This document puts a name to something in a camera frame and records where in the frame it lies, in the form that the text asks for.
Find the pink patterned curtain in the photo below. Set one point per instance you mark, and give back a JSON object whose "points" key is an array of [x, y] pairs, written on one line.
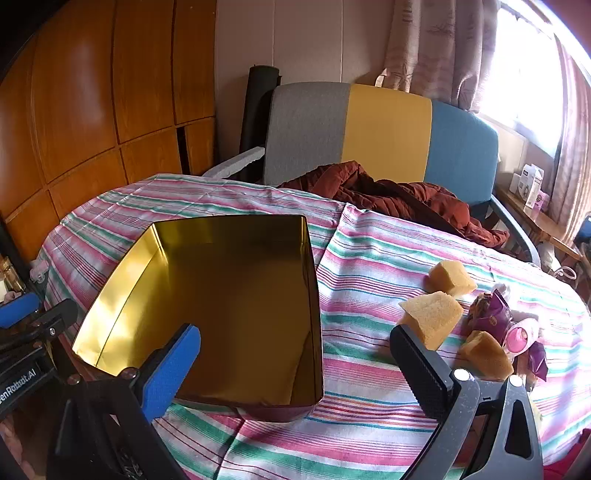
{"points": [[441, 49]]}

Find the gold metal tin box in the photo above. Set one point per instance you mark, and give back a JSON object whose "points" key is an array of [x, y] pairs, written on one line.
{"points": [[248, 283]]}

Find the small yellow sponge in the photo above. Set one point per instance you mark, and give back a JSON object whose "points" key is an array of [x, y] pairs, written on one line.
{"points": [[484, 352]]}

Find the yellow sponge block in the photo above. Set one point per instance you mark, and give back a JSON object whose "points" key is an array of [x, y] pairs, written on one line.
{"points": [[452, 278]]}

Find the grey yellow blue chair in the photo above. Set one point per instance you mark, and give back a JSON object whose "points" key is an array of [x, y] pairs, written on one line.
{"points": [[394, 135]]}

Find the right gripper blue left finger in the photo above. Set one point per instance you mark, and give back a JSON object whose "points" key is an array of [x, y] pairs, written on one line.
{"points": [[106, 431]]}

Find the white carton box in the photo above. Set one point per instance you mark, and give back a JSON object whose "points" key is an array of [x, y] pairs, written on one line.
{"points": [[530, 184]]}

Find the yellow sponge wedge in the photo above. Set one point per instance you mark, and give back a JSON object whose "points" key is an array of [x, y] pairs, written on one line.
{"points": [[432, 317]]}

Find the pink plastic cup container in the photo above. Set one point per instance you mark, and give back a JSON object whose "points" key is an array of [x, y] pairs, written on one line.
{"points": [[521, 336]]}

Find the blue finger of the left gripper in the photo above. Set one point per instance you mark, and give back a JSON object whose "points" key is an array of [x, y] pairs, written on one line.
{"points": [[18, 309]]}

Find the purple snack packet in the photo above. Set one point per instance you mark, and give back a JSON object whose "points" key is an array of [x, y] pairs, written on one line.
{"points": [[490, 312], [536, 361]]}

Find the wooden side desk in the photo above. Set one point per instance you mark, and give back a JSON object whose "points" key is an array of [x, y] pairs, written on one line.
{"points": [[542, 227]]}

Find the wooden wardrobe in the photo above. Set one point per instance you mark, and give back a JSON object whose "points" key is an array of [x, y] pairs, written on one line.
{"points": [[104, 94]]}

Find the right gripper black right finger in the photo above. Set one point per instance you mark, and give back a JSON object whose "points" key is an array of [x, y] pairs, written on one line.
{"points": [[508, 447]]}

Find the striped pink green bedsheet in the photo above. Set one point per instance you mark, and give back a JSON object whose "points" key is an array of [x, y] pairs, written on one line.
{"points": [[369, 425]]}

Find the rust red jacket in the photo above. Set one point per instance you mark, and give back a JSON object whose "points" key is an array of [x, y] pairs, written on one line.
{"points": [[419, 202]]}

